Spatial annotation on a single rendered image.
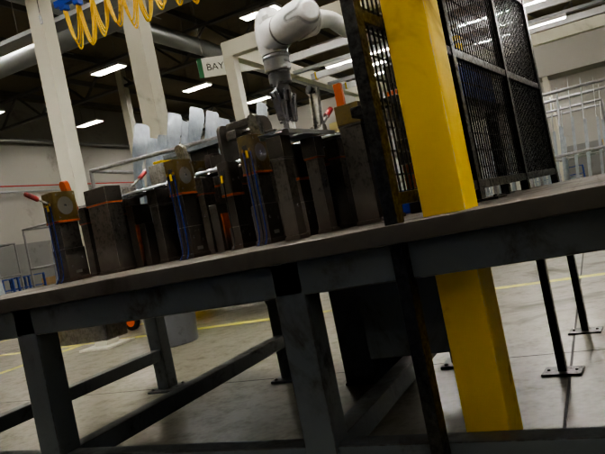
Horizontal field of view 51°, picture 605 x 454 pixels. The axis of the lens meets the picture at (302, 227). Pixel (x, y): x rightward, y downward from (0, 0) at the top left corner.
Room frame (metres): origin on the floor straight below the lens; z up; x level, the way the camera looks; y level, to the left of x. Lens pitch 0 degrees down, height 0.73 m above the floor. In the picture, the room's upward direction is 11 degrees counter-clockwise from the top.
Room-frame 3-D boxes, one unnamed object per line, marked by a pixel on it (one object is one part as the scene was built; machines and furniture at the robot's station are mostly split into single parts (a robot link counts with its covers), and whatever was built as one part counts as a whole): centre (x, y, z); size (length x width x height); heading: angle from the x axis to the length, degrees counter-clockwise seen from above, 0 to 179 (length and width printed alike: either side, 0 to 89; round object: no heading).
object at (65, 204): (2.54, 0.95, 0.88); 0.14 x 0.09 x 0.36; 148
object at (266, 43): (2.09, -0.03, 1.38); 0.13 x 0.11 x 0.16; 32
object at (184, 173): (2.20, 0.39, 0.87); 0.12 x 0.07 x 0.35; 148
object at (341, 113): (1.89, -0.22, 0.88); 0.08 x 0.08 x 0.36; 58
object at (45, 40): (5.86, 1.99, 1.64); 0.36 x 0.36 x 3.28; 65
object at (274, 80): (2.10, -0.02, 1.20); 0.08 x 0.07 x 0.09; 148
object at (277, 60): (2.10, -0.02, 1.28); 0.09 x 0.09 x 0.06
